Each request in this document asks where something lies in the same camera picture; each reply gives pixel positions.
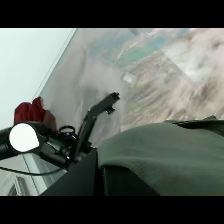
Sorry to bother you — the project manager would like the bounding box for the dark green shirt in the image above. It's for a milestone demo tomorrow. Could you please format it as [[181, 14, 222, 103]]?
[[97, 115, 224, 197]]

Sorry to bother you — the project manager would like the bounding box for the red garment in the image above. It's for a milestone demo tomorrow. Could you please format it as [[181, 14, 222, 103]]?
[[13, 96, 47, 125]]

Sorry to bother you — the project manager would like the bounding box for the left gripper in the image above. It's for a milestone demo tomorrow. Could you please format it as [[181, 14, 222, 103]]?
[[39, 125, 98, 170]]

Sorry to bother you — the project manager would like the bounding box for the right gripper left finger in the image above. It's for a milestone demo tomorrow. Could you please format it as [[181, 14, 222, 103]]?
[[41, 148, 102, 197]]

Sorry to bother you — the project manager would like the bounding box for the black cable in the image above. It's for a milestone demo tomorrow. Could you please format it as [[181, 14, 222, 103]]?
[[0, 165, 64, 177]]

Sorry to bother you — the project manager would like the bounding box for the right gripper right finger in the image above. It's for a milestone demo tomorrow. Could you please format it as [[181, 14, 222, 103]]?
[[102, 165, 160, 197]]

